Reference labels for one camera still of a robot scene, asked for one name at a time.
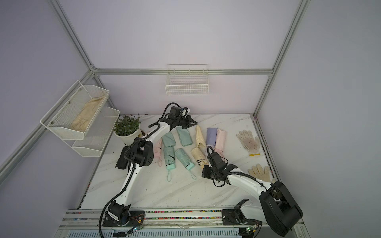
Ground yellow umbrella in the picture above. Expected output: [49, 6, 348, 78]
[195, 125, 206, 147]
[191, 147, 209, 169]

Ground white dotted work glove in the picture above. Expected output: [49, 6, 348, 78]
[236, 130, 261, 157]

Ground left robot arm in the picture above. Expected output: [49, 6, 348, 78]
[98, 102, 197, 238]

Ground purple umbrella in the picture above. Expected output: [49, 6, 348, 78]
[206, 128, 218, 148]

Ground white two-tier mesh shelf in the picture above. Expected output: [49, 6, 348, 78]
[40, 81, 120, 157]

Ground potted green plant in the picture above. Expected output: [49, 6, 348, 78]
[114, 115, 143, 146]

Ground teal umbrella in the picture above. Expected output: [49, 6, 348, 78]
[175, 148, 196, 180]
[163, 146, 176, 182]
[162, 132, 176, 147]
[176, 127, 193, 147]

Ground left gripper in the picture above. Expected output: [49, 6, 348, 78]
[176, 115, 197, 130]

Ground cream work glove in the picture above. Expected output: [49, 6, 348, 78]
[248, 164, 275, 183]

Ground white wire wall basket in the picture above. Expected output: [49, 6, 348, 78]
[165, 64, 209, 96]

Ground pink umbrella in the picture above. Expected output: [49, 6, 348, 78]
[214, 129, 227, 158]
[153, 139, 162, 166]

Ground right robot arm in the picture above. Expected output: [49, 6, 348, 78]
[201, 146, 303, 237]

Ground beige gloves in shelf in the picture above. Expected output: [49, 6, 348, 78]
[70, 96, 106, 132]

